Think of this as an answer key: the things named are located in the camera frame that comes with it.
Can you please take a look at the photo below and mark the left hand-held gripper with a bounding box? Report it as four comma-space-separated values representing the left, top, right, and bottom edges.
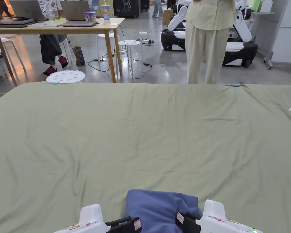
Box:
54, 203, 142, 233

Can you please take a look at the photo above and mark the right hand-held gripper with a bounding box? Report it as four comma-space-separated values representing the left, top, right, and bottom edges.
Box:
176, 199, 264, 233

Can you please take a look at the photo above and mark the blue garment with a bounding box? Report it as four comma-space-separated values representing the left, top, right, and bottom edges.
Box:
123, 189, 202, 233

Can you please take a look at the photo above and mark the bed with pale green sheet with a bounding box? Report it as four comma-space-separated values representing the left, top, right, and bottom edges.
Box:
0, 81, 291, 233

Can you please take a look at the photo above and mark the white round stool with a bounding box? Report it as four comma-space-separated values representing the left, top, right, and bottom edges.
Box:
96, 33, 123, 62
118, 39, 145, 79
46, 70, 86, 85

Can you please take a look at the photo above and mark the patterned bag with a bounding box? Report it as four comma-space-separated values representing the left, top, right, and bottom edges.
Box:
72, 46, 86, 66

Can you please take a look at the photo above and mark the white and black robot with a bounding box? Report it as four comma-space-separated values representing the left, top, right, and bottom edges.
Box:
160, 0, 259, 68

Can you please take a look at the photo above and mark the cardboard carton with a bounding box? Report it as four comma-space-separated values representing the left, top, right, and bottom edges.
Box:
162, 9, 176, 25

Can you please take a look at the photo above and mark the wooden table with laptops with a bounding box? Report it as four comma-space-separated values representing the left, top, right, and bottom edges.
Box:
0, 0, 125, 83

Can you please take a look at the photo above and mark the white wheeled cabinet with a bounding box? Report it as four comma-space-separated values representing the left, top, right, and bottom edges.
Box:
264, 0, 291, 70

